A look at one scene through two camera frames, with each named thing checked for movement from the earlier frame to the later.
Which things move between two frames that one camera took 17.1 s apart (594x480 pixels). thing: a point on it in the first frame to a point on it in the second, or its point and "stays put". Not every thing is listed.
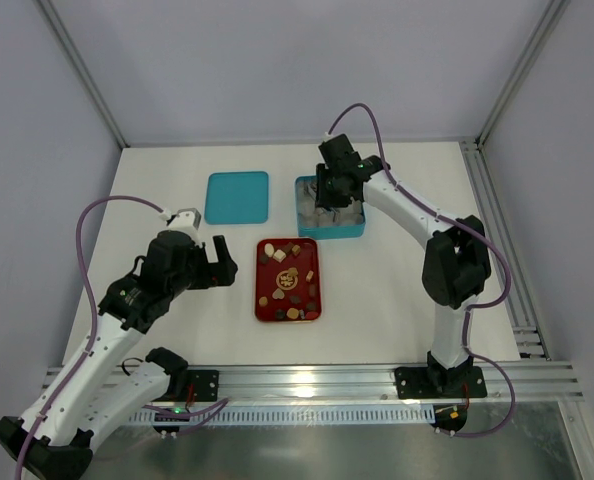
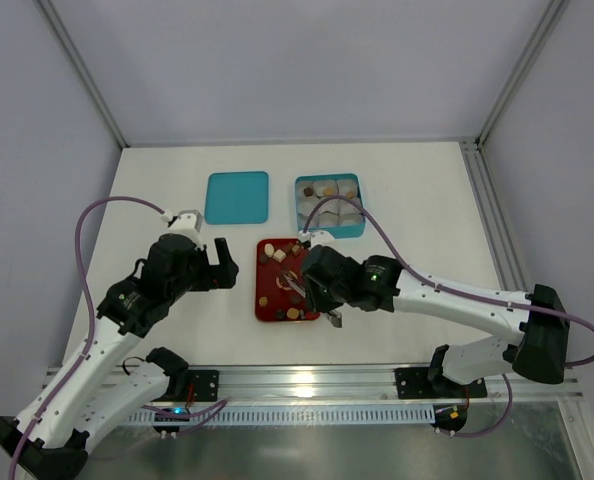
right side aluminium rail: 530,339 stays put
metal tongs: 331,210 to 335,316
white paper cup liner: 307,207 stays put
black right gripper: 330,192 to 313,292
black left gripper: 209,270 stays put
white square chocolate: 279,255 stays put
